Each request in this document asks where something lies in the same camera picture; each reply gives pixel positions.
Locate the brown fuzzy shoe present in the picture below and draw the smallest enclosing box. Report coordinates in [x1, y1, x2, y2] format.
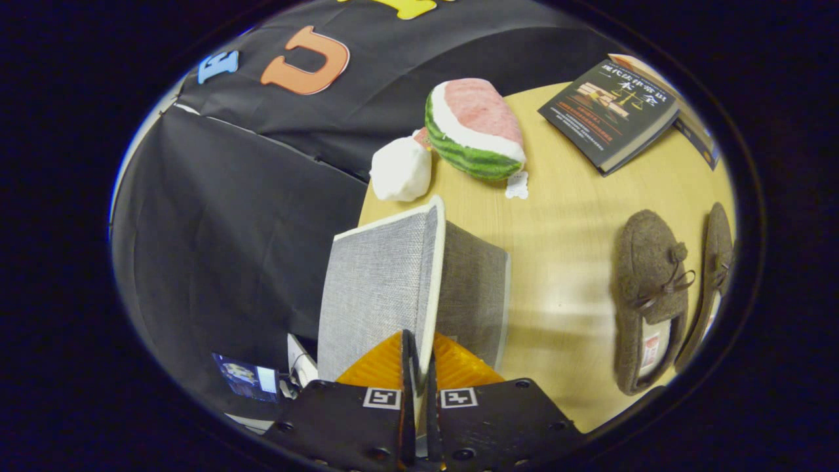
[675, 202, 736, 374]
[614, 209, 697, 396]

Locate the grey fabric storage box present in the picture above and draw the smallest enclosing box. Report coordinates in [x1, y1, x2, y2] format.
[317, 195, 511, 427]

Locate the black paperback book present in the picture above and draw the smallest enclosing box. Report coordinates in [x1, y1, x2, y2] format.
[537, 59, 681, 176]

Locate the computer monitor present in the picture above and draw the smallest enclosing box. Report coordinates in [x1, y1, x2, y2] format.
[211, 352, 279, 402]

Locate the white device with cables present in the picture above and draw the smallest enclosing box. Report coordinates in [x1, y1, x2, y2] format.
[287, 333, 320, 394]

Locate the cream cover book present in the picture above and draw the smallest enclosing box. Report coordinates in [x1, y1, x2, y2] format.
[608, 53, 686, 99]

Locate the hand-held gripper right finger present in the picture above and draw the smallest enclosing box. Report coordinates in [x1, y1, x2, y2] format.
[425, 331, 584, 472]

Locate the blue cover book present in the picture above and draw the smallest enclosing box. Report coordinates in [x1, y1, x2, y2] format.
[674, 108, 722, 171]

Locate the watermelon slice plush toy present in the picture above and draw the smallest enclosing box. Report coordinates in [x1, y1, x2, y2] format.
[425, 78, 529, 200]

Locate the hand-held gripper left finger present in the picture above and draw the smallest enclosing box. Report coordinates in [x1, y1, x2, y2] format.
[262, 329, 418, 472]

